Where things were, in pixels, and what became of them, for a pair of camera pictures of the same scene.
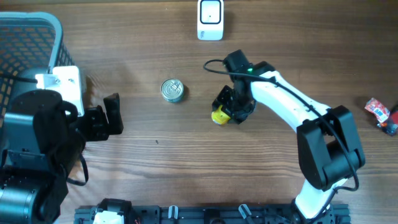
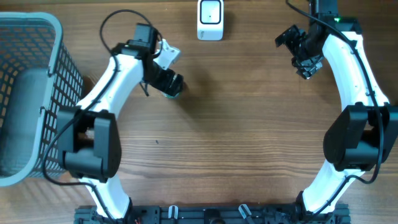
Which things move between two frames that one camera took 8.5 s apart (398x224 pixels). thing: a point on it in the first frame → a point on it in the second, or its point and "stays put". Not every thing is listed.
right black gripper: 236,116 → 289,38
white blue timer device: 210,20 stays put
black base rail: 243,214 stays put
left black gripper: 101,130 → 163,84
